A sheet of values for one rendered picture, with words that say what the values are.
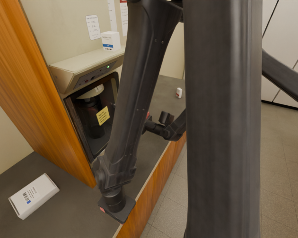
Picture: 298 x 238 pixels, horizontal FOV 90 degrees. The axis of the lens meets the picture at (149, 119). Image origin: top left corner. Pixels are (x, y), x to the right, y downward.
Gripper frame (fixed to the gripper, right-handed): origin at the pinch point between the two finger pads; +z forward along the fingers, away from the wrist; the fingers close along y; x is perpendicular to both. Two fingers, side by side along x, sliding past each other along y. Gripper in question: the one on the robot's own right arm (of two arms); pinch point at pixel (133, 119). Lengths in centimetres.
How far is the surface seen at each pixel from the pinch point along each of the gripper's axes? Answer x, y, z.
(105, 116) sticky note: -5.4, 10.3, 10.0
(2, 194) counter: 20, 58, 37
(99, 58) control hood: -36.8, 14.2, 1.8
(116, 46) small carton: -38.1, 2.7, 3.5
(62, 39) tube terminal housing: -42.6, 19.1, 11.6
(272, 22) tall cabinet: -23, -285, -71
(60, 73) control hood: -35.0, 26.8, 6.1
